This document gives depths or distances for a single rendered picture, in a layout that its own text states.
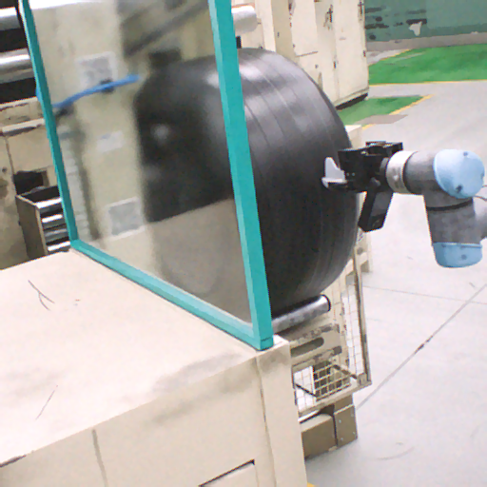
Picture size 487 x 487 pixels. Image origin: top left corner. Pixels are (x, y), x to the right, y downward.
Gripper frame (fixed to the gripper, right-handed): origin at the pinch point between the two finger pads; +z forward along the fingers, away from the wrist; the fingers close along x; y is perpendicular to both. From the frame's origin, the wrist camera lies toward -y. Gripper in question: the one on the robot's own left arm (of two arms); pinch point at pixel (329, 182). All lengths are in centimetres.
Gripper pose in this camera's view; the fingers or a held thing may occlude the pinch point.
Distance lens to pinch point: 161.4
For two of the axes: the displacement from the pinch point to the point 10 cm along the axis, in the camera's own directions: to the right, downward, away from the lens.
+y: -2.1, -9.6, -2.0
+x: -8.6, 2.8, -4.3
